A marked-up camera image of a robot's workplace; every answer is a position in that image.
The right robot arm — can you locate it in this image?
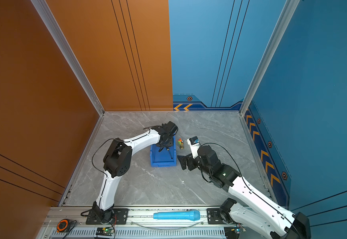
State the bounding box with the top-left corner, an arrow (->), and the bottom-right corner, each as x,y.
177,145 -> 312,239

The blue plastic bin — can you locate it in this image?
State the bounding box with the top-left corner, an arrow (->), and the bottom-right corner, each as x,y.
150,144 -> 177,167

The cyan flashlight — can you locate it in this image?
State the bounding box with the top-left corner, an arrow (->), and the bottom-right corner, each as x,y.
153,210 -> 200,221

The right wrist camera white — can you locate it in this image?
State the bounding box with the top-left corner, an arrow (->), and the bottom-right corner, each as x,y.
187,136 -> 201,159

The orange black tape measure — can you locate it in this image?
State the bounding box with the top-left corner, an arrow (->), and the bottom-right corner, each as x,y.
56,219 -> 71,233

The green circuit board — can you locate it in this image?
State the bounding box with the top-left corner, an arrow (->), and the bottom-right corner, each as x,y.
95,227 -> 116,239

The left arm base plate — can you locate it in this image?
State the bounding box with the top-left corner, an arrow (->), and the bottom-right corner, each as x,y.
85,208 -> 129,225

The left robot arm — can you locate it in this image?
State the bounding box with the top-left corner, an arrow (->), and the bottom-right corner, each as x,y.
90,121 -> 178,224

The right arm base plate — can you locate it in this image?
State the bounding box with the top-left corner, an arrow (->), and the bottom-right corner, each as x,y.
206,208 -> 232,225

